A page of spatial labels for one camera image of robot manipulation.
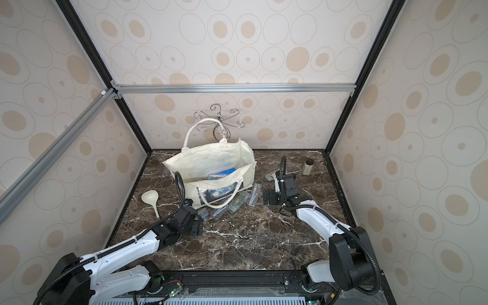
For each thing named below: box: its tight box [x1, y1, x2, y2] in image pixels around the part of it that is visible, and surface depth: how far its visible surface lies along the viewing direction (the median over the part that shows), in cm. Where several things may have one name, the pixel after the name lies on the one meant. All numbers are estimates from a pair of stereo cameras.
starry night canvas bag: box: [162, 118, 257, 210], surface depth 86 cm
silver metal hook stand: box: [193, 103, 246, 143], surface depth 91 cm
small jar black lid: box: [302, 158, 315, 177], surface depth 105 cm
